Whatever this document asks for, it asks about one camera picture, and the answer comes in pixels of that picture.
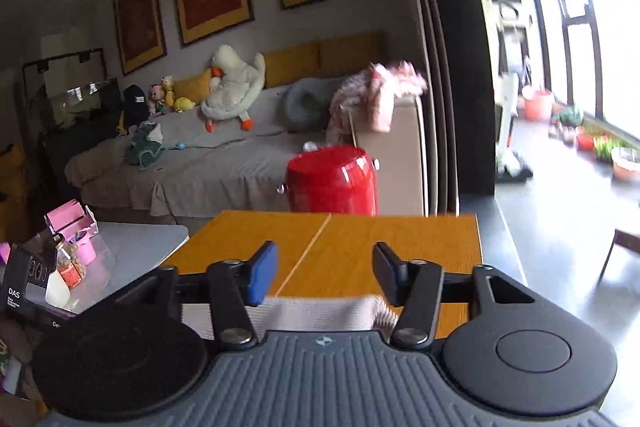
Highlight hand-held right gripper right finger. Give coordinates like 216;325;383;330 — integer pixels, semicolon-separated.
372;242;548;352

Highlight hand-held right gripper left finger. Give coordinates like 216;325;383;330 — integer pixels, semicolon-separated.
97;241;279;352

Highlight striped knit garment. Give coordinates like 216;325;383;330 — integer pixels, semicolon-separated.
185;294;401;343

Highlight pile of pink clothes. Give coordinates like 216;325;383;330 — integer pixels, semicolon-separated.
325;61;430;145

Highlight small white bottle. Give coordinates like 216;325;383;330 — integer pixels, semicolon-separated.
45;272;71;308

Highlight glass jar of nuts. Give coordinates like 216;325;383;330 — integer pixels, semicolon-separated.
54;239;87;290

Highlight pink cup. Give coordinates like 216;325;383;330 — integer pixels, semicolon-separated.
72;231;97;265

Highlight pink box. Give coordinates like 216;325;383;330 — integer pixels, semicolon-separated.
44;199;98;235

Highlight red round plastic bin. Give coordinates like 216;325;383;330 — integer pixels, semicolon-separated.
277;146;381;217

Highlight grey covered sofa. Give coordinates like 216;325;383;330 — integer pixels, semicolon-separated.
65;82;431;225

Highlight beige armchair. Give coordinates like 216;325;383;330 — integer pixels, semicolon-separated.
347;94;431;217

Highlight black slippers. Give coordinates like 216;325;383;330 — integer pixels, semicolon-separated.
497;152;535;182

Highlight green cloth toy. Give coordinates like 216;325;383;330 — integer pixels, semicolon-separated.
125;121;166;170

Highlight grey neck pillow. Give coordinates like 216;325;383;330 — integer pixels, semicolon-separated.
284;78;346;132

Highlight white goose plush toy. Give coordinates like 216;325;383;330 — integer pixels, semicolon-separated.
201;45;267;134

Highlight dark curtain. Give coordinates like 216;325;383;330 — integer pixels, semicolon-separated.
415;0;498;195

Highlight white upright vacuum cleaner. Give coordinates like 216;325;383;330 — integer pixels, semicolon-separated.
492;2;531;172

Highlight glass fish tank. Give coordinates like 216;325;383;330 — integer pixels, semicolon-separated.
21;48;125;142

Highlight yellow throw cushion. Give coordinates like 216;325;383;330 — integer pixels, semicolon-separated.
172;68;213;108

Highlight pink doll plush toy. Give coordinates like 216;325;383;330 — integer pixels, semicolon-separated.
150;77;176;115

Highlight mustard backrest cushion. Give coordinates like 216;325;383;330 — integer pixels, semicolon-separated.
264;43;321;88
320;34;386;66

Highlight beige curtain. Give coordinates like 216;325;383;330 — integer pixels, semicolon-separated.
385;0;461;215

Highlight pink plastic basin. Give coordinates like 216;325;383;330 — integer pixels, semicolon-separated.
522;89;555;122

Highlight small red bowl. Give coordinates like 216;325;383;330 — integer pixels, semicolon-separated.
575;127;598;152

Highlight green leafy plant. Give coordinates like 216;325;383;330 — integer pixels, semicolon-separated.
552;107;583;128

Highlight small green potted plant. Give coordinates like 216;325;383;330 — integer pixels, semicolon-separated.
592;136;616;162

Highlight pink rimmed metal basin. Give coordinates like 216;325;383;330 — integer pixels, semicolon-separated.
611;147;640;180

